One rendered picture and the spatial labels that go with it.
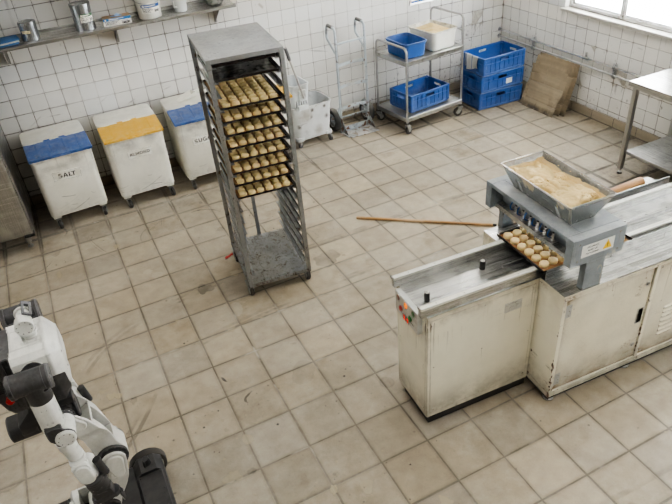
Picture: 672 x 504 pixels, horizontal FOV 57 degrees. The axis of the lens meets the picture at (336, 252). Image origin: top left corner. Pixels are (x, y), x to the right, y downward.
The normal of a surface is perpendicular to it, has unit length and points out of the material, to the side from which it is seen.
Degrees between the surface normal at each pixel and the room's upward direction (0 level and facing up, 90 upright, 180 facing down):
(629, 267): 0
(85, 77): 90
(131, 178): 94
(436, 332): 90
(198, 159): 90
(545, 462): 0
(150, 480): 0
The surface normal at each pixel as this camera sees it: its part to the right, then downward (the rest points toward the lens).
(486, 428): -0.07, -0.81
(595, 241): 0.40, 0.51
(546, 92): -0.85, -0.04
